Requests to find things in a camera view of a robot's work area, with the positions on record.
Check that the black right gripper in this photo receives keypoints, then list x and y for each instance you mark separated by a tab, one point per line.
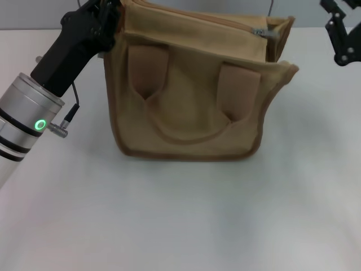
351	50

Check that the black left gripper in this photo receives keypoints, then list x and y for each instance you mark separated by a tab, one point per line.
70	50

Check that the silver metal zipper slider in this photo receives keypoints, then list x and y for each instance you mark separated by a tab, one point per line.
262	32

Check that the khaki canvas food bag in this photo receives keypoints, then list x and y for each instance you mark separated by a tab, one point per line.
191	107

